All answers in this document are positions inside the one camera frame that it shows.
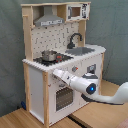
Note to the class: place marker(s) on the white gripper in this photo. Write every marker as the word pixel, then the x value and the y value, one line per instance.
pixel 66 76

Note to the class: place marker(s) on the white oven door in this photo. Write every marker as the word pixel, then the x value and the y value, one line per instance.
pixel 62 100

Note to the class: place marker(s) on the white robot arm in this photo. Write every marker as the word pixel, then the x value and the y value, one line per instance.
pixel 87 86

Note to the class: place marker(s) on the wooden toy kitchen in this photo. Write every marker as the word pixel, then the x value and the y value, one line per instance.
pixel 38 72

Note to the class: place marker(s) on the right oven knob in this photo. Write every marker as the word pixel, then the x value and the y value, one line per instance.
pixel 74 69

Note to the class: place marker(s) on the silver cooking pot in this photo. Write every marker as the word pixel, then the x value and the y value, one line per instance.
pixel 49 55

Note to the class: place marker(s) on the grey sink basin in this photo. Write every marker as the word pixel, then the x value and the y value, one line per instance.
pixel 79 51

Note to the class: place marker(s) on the black faucet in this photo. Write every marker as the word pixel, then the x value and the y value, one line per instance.
pixel 71 44

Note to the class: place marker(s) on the silver range hood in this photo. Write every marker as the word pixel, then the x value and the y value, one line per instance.
pixel 48 18

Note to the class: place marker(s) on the toy microwave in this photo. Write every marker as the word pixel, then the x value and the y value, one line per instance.
pixel 78 11

